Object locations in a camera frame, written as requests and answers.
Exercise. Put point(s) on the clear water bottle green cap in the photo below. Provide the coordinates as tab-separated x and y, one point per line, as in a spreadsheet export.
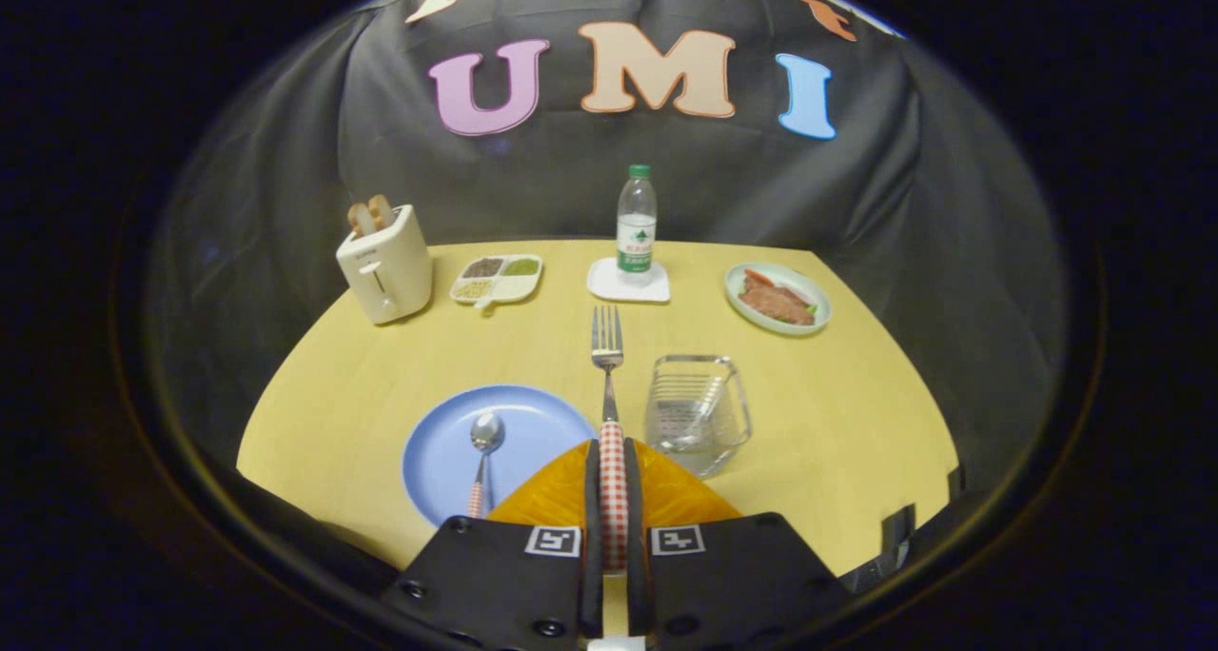
636	237

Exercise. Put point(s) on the black backdrop cloth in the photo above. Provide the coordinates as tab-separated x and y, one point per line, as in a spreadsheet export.
885	185

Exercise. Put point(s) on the toasted bread slice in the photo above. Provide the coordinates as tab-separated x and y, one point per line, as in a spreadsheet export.
361	220
382	211

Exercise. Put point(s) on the cream toaster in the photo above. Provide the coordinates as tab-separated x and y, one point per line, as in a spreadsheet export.
390	270

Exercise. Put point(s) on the blue round plate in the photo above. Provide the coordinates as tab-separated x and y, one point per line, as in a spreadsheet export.
533	432

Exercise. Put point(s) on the sliced meat with vegetables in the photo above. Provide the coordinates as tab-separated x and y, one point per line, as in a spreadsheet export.
778	301

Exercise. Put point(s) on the pale green plate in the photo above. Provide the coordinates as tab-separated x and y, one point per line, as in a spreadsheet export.
742	304

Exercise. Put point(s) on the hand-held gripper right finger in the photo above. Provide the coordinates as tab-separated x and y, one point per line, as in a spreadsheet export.
733	584

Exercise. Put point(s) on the clear cutlery holder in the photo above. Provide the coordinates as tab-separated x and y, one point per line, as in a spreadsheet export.
699	413

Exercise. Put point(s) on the white divided snack dish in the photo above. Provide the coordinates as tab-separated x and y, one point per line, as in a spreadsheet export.
519	287

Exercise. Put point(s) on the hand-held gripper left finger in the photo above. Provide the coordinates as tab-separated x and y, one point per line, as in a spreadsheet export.
495	584

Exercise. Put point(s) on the white square coaster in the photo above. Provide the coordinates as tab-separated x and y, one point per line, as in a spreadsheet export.
604	287

